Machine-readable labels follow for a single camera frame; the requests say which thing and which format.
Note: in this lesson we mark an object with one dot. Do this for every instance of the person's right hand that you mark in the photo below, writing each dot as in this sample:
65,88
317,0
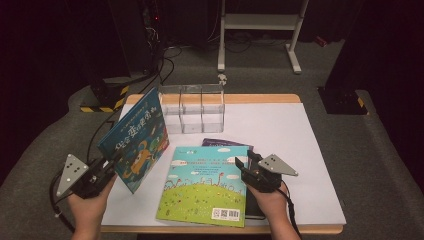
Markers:
271,203

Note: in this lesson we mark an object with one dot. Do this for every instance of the white metal stand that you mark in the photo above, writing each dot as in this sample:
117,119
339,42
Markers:
260,21

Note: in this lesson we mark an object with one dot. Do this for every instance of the small red floor object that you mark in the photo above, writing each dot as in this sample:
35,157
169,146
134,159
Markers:
321,41

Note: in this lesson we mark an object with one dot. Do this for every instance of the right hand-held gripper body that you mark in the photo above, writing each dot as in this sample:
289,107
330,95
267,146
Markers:
266,176

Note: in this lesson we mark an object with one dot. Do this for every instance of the dark blue picture book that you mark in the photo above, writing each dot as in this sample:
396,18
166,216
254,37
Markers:
136,143

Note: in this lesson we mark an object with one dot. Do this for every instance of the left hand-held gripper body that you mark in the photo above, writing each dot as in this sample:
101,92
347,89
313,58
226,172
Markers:
83,180

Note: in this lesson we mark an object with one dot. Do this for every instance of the black hardcover notebook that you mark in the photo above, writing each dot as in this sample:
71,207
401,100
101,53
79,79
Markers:
254,210

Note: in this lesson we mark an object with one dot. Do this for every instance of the purple paperback book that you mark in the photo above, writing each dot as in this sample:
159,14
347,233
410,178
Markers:
220,142

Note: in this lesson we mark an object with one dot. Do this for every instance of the black yellow-striped post base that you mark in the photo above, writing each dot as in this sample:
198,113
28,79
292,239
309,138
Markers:
343,103
106,96

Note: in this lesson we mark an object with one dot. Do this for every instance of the person's left hand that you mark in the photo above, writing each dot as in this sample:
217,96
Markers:
88,210

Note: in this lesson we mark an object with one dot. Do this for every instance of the clear acrylic book rack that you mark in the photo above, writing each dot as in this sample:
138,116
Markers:
196,110

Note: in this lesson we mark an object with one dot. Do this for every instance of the green and sky-blue picture book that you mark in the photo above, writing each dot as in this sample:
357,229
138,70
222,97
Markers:
203,193

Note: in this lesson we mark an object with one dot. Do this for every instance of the small white floor object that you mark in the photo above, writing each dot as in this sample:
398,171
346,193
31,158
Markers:
222,79

